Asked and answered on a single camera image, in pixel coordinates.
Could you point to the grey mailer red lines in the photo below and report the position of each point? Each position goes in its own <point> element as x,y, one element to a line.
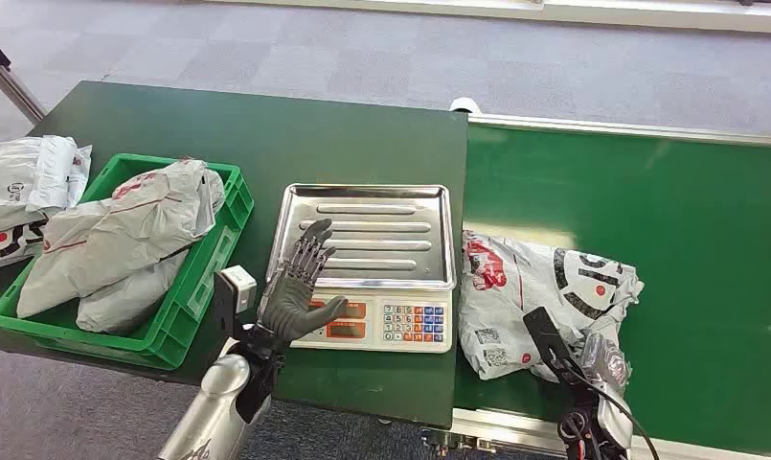
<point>125,235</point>

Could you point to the electronic weighing scale steel tray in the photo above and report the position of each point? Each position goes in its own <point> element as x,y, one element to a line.
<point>378,254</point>

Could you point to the plain grey mailer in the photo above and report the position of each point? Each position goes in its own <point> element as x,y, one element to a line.
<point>125,298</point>

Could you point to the grey mailer small logo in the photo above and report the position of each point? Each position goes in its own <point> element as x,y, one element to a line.
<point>1,184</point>

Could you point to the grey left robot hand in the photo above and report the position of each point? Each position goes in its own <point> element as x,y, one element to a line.
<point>290,305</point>

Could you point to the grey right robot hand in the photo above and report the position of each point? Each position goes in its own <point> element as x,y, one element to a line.
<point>606,362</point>

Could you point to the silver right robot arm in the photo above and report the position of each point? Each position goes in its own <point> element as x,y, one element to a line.
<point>604,425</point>

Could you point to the white poly mailer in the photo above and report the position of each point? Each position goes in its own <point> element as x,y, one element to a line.
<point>55,171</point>

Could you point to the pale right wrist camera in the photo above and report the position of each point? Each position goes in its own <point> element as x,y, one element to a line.
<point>547,340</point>

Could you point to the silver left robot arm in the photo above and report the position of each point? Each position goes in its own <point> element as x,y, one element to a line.
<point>214,413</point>

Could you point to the green plastic crate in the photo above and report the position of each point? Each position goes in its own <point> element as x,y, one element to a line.
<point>201,292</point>

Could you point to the white conveyor roller end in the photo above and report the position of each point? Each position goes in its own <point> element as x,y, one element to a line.
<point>464,105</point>

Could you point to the metal conveyor bracket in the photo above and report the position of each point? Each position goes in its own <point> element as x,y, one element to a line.
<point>455,441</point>

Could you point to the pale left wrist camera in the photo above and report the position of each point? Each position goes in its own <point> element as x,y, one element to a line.
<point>240,286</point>

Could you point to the grey mailer bold black print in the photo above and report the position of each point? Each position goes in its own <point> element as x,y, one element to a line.
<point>7,244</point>

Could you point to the metal tripod leg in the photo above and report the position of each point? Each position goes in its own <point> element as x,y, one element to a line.
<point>11,82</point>

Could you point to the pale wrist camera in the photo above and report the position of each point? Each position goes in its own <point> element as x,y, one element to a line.
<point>240,286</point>
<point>547,340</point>

